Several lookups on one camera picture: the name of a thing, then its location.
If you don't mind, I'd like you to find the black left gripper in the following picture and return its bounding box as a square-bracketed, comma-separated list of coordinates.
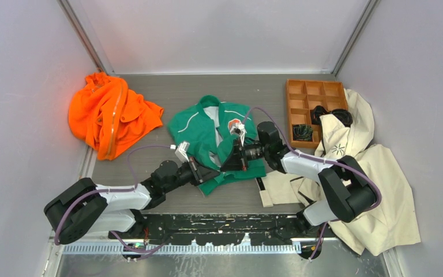
[163, 155, 219, 193]

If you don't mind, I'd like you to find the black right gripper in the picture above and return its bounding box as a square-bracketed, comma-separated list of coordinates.
[220, 137, 269, 171]

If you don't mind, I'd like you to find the green varsity jacket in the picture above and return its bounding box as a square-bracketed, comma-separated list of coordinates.
[167, 95, 267, 197]

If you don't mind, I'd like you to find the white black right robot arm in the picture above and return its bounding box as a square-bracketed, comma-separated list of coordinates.
[220, 121, 382, 237]

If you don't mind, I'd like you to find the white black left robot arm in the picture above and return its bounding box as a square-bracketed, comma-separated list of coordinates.
[44, 158, 220, 245]

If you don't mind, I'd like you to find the orange jacket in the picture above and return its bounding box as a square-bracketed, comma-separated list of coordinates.
[68, 72, 164, 160]

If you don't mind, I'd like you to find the cream beige jacket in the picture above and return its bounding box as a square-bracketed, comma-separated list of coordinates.
[257, 88, 422, 257]

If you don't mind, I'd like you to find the dark patterned rolled cloth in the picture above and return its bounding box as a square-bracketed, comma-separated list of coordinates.
[292, 124, 313, 141]

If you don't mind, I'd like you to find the orange compartment tray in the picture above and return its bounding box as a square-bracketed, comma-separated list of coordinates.
[286, 79, 348, 149]

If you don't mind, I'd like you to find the black coiled item in tray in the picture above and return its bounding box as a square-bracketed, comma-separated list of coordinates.
[310, 105, 354, 127]

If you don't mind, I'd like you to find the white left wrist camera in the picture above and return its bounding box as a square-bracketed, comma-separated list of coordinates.
[175, 141, 190, 163]

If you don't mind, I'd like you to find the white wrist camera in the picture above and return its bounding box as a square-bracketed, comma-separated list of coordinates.
[229, 121, 246, 141]
[175, 141, 190, 163]

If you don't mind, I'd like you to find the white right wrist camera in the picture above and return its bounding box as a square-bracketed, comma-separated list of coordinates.
[229, 121, 246, 141]

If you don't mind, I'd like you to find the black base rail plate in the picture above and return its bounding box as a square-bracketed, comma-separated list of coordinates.
[118, 214, 322, 246]

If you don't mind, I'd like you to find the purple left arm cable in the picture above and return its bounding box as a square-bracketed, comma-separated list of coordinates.
[53, 144, 178, 263]

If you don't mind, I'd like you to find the aluminium slotted rail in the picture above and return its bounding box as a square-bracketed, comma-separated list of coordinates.
[63, 242, 302, 254]

